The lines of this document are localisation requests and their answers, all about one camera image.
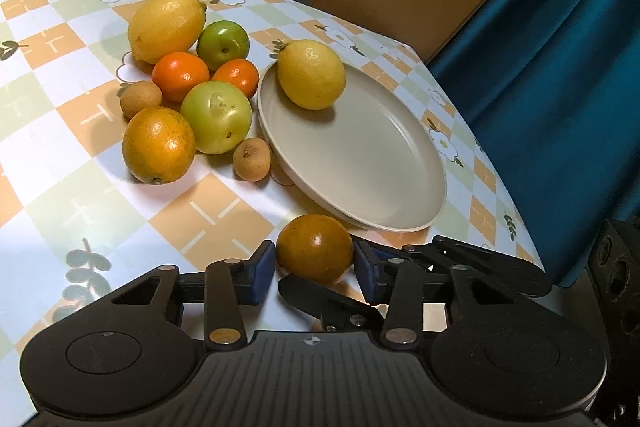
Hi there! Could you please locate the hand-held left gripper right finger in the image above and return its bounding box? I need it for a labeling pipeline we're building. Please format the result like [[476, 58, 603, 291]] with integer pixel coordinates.
[[357, 257, 551, 352]]

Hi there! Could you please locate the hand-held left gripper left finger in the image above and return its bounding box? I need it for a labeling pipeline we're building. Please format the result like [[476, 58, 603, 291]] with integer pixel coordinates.
[[111, 241, 277, 353]]

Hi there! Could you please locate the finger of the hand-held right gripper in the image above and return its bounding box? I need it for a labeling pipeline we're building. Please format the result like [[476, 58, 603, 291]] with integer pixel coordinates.
[[278, 276, 387, 332], [352, 236, 543, 273]]

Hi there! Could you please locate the dark orange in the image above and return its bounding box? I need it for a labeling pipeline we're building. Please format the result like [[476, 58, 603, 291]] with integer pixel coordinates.
[[276, 214, 355, 287]]

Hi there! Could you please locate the brown longan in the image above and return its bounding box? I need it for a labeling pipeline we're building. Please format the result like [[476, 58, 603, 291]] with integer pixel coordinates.
[[120, 81, 164, 120], [232, 137, 272, 182]]

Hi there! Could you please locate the beige plate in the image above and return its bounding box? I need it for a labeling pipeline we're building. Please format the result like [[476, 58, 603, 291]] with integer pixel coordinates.
[[256, 59, 448, 233]]

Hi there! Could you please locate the large green apple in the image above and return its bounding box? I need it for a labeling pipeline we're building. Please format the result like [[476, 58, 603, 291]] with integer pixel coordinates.
[[180, 81, 253, 156]]

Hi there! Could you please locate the elongated yellow lemon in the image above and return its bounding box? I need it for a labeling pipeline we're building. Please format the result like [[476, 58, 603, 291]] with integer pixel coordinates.
[[127, 0, 208, 66]]

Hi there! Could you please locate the large yellowish orange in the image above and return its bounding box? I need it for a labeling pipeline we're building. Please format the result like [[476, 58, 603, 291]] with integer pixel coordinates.
[[122, 106, 196, 186]]

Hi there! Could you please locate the bright tangerine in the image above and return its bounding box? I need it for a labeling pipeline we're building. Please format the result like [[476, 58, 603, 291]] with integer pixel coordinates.
[[212, 59, 260, 100], [152, 52, 210, 103]]

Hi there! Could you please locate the blue curtain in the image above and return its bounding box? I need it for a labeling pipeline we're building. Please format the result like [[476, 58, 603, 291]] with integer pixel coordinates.
[[429, 0, 640, 290]]

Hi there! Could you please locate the round yellow lemon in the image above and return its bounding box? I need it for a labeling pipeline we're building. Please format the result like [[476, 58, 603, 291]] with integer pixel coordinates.
[[276, 40, 347, 111]]

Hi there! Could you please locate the checked floral tablecloth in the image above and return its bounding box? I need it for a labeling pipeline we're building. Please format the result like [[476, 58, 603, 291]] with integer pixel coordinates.
[[0, 0, 547, 358]]

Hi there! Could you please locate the small green apple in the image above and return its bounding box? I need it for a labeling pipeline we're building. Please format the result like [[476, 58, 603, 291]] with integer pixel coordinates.
[[196, 21, 250, 72]]

